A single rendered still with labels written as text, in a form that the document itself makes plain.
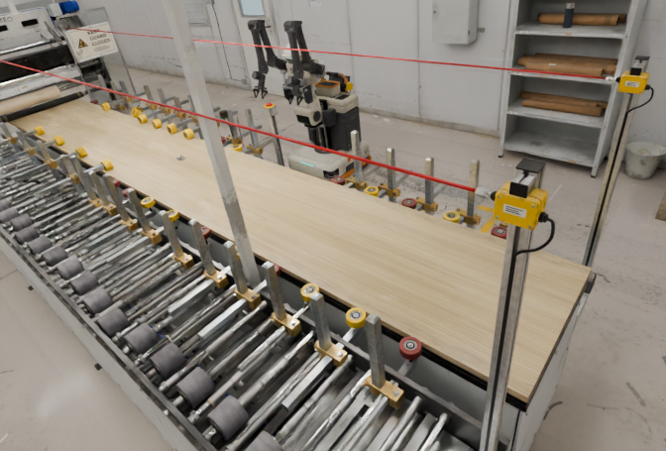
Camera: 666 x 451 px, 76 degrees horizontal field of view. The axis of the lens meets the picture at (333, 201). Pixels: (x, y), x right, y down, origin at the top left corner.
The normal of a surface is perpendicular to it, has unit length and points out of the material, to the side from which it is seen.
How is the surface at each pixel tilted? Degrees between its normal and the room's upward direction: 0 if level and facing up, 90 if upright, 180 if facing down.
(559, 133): 90
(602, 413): 0
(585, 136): 90
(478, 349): 0
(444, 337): 0
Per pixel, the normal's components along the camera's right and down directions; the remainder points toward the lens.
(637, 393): -0.11, -0.84
